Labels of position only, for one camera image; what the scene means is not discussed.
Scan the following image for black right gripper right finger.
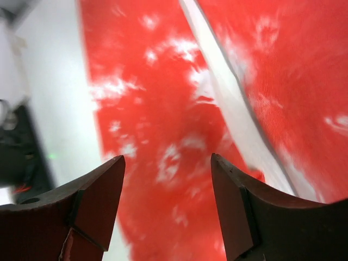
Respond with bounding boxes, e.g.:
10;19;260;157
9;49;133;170
211;154;347;260

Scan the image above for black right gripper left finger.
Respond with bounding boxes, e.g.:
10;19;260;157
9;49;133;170
1;156;125;260

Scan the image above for orange white tie-dye trousers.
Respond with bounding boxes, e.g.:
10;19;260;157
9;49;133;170
79;1;347;260

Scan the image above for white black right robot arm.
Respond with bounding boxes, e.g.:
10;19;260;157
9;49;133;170
1;100;347;260

